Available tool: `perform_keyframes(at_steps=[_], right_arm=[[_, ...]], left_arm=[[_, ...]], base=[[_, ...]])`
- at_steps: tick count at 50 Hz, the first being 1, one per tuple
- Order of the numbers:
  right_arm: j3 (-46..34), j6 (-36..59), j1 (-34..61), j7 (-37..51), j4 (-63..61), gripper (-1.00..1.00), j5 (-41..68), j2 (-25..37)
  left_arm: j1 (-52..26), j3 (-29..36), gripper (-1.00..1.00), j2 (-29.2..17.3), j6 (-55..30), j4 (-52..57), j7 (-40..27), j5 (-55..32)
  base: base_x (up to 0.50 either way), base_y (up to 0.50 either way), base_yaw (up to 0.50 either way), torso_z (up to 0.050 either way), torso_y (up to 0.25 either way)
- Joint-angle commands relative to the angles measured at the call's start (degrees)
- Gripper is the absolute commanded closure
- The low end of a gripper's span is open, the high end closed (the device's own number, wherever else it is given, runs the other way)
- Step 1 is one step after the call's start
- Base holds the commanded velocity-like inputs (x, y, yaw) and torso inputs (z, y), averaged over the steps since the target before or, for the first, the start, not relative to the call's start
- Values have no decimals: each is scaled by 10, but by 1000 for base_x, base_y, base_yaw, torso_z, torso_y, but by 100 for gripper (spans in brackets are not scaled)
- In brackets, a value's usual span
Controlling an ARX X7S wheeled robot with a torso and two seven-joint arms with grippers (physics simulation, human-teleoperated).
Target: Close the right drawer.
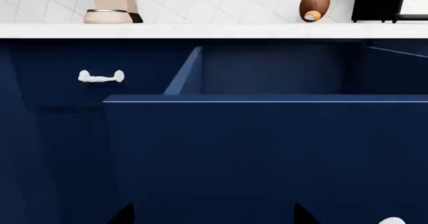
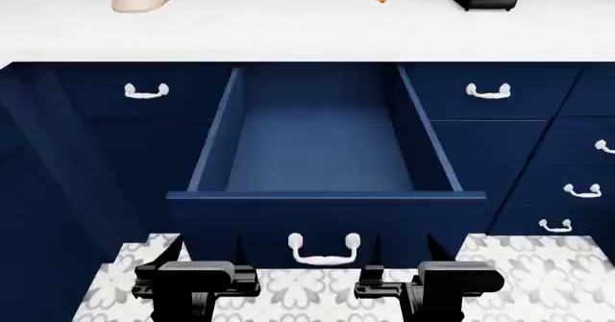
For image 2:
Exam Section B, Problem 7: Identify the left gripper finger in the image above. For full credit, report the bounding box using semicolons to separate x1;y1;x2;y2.
234;233;258;270
142;235;185;268

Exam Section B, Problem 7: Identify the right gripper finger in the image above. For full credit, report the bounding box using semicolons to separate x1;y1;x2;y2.
424;233;449;264
362;233;385;285

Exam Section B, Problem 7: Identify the navy drawer front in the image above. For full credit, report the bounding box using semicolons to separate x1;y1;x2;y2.
507;163;615;209
56;65;233;118
557;64;615;118
531;115;615;168
485;203;615;237
402;65;583;122

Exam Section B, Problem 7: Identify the open navy blue drawer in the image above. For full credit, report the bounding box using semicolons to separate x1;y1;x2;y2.
165;63;487;267

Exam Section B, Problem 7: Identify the navy cabinet door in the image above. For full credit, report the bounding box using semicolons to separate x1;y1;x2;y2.
86;114;216;236
427;118;550;237

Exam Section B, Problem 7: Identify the navy corner cabinet panel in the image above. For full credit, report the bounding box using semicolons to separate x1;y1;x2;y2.
0;62;126;322

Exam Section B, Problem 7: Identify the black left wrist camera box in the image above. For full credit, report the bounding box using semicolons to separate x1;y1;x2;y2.
157;260;237;292

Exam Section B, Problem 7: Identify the white open drawer handle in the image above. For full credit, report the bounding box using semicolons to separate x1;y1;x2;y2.
287;232;362;267

